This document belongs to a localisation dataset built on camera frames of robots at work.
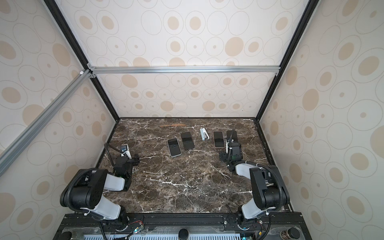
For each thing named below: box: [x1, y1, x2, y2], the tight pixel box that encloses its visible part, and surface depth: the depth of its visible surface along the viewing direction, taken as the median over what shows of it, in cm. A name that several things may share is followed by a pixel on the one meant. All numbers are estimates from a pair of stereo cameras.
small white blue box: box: [200, 127, 210, 141], surface depth 109 cm
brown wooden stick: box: [159, 124, 187, 127], surface depth 119 cm
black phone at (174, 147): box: [167, 138, 182, 157], surface depth 105 cm
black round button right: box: [280, 227, 301, 240], surface depth 66 cm
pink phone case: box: [213, 131, 225, 149], surface depth 108 cm
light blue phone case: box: [167, 137, 182, 158], surface depth 105 cm
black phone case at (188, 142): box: [181, 131, 195, 150], surface depth 108 cm
